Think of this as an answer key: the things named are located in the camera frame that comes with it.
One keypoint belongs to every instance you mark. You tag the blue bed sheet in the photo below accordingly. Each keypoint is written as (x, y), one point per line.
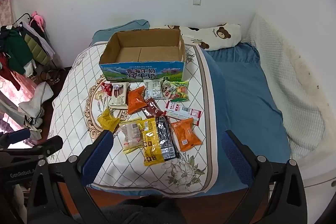
(244, 108)

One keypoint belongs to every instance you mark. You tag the orange snack packet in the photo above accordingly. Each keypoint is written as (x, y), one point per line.
(135, 102)
(185, 134)

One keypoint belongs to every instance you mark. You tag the yellow snack packet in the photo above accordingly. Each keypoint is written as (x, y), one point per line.
(107, 120)
(152, 142)

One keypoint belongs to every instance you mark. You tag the small red snack packet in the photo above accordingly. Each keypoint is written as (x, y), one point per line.
(106, 87)

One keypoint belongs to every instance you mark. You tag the pink floral curtain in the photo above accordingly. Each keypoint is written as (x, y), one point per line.
(6, 3)

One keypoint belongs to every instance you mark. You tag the red garment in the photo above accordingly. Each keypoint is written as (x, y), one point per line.
(9, 71)

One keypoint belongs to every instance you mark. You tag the beige bread packet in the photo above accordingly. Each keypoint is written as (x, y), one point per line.
(130, 134)

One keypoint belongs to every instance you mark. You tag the white chocolate stick packet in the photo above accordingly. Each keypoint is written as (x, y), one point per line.
(119, 98)

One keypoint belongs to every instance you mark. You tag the pink garment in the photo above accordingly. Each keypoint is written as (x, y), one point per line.
(38, 18)

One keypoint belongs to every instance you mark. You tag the bear print pillow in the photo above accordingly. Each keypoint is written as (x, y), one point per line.
(223, 35)

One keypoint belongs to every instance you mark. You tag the white textured blanket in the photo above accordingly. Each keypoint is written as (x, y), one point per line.
(288, 82)

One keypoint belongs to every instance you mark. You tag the white wall switch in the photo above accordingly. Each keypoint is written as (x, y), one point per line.
(197, 2)

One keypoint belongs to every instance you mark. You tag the white red-label snack packet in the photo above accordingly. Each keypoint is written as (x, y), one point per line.
(183, 109)

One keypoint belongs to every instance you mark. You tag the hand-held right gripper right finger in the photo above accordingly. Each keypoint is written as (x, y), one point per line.
(235, 158)

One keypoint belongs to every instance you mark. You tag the green fruit candy packet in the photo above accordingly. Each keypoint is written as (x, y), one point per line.
(178, 92)

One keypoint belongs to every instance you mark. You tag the printed cardboard box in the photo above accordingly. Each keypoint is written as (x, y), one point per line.
(141, 73)

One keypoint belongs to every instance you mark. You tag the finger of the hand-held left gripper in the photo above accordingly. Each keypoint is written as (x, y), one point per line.
(51, 146)
(17, 136)

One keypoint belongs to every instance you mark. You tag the blue folded cloth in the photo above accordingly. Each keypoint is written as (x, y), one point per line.
(131, 24)

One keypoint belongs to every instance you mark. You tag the dark red snack packet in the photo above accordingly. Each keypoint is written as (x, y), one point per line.
(151, 108)

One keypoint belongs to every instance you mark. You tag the white and blue snack packet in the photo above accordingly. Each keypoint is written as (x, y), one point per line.
(155, 90)

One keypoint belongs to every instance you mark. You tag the white floral printed blanket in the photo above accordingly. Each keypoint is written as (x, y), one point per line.
(78, 98)

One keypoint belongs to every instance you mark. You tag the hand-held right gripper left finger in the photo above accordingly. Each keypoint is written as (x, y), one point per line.
(97, 158)

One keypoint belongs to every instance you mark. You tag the black clothes rack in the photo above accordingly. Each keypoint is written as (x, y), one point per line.
(19, 17)

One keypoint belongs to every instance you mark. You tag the olive puffer vest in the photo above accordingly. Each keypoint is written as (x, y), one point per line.
(34, 47)

